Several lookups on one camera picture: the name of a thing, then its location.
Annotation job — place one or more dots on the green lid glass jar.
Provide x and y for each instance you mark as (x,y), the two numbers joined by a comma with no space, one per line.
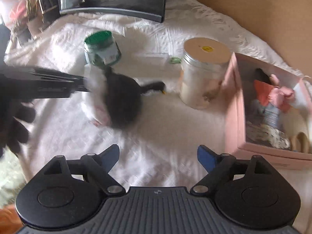
(101,49)

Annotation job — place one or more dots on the grey patterned fabric pouch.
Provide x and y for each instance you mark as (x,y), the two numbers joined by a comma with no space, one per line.
(263,121)

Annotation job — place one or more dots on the white knitted blanket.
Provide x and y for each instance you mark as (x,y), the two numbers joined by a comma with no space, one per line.
(159,149)

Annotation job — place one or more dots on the pink cardboard box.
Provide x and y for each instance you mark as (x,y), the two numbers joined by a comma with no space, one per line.
(238,87)

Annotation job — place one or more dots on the black and white plush toy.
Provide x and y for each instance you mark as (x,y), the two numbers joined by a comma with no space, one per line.
(113,100)

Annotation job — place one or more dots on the black gloved left hand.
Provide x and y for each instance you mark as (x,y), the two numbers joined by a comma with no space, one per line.
(13,132)

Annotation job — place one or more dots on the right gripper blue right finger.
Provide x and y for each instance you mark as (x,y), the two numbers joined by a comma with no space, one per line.
(219,169)

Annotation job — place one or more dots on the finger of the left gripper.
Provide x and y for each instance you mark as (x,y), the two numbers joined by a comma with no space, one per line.
(56,74)
(59,89)

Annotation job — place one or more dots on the large clear powder jar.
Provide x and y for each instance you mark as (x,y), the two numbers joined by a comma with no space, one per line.
(203,68)

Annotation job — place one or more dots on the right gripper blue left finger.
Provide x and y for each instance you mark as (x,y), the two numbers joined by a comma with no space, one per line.
(97,168)

